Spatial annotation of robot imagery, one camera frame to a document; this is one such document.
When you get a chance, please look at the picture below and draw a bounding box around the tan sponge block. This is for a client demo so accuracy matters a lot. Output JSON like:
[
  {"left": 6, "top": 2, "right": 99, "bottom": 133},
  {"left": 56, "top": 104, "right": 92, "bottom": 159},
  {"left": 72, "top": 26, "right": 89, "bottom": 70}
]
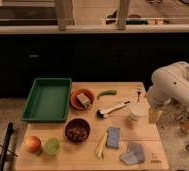
[{"left": 77, "top": 93, "right": 91, "bottom": 107}]

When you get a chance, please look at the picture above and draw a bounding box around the blue sponge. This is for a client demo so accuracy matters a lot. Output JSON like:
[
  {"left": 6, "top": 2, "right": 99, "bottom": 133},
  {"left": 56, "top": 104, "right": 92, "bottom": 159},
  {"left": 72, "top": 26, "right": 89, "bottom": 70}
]
[{"left": 107, "top": 127, "right": 120, "bottom": 149}]

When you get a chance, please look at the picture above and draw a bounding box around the red yellow apple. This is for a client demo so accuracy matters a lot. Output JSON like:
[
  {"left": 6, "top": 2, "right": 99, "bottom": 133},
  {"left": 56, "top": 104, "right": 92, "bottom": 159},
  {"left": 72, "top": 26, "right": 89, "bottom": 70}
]
[{"left": 24, "top": 136, "right": 41, "bottom": 153}]

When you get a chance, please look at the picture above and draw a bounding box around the grey blue cloth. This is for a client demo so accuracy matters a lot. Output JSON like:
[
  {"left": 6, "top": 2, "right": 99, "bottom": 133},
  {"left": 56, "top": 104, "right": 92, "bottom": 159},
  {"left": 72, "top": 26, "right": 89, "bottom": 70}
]
[{"left": 120, "top": 143, "right": 145, "bottom": 165}]

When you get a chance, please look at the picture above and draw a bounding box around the black pole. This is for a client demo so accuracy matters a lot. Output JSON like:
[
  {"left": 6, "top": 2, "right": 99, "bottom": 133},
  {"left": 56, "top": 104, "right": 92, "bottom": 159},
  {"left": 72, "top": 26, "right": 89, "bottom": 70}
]
[{"left": 0, "top": 122, "right": 13, "bottom": 171}]

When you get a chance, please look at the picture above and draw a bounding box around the green plastic tray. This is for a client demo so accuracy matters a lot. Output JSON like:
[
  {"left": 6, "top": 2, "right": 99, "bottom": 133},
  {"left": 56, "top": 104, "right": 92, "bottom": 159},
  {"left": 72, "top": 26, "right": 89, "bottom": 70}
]
[{"left": 21, "top": 78, "right": 72, "bottom": 123}]

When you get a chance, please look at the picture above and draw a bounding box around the small dark fork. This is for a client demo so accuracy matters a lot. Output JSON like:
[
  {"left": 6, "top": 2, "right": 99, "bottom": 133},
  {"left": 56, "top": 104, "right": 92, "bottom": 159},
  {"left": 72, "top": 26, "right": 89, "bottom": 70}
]
[{"left": 137, "top": 88, "right": 142, "bottom": 103}]

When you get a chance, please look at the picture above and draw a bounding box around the dark brown bowl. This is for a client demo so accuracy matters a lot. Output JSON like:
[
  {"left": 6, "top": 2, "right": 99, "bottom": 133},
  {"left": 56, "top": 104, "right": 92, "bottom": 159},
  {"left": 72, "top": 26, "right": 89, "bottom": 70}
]
[{"left": 65, "top": 118, "right": 90, "bottom": 143}]

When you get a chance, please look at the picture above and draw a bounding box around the white handled dish brush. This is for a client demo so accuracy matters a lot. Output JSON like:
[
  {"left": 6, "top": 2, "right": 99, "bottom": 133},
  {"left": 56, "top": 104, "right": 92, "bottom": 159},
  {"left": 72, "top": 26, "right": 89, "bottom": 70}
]
[{"left": 96, "top": 101, "right": 129, "bottom": 118}]

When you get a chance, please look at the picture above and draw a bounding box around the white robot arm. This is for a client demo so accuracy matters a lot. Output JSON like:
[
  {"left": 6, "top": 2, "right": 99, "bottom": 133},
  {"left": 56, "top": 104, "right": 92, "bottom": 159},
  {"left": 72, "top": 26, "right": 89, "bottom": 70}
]
[{"left": 146, "top": 61, "right": 189, "bottom": 123}]

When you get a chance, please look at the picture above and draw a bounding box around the orange bowl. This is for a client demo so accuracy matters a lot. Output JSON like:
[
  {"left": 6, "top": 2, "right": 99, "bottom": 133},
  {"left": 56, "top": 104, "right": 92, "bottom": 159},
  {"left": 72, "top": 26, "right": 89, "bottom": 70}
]
[{"left": 70, "top": 89, "right": 94, "bottom": 110}]

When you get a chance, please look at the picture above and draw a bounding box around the white plastic cup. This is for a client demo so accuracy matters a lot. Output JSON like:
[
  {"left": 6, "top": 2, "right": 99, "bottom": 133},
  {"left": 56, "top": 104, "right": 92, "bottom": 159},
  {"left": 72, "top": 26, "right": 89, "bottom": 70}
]
[{"left": 129, "top": 104, "right": 146, "bottom": 124}]

